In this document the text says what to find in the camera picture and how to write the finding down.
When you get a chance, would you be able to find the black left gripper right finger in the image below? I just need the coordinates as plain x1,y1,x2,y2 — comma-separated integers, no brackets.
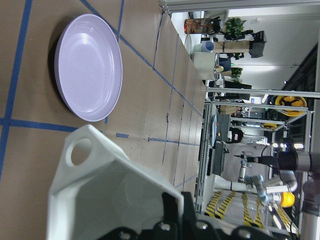
181,191,197,224

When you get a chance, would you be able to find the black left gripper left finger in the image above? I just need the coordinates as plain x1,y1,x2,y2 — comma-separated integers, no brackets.
161,192,179,224

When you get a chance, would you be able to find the white faceted cup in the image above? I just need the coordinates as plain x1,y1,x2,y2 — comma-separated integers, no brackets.
46,124,184,240

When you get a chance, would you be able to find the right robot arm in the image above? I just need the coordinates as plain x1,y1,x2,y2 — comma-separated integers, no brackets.
246,151,320,173

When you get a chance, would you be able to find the lilac round plate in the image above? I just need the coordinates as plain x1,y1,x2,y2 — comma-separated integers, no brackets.
54,14,123,122

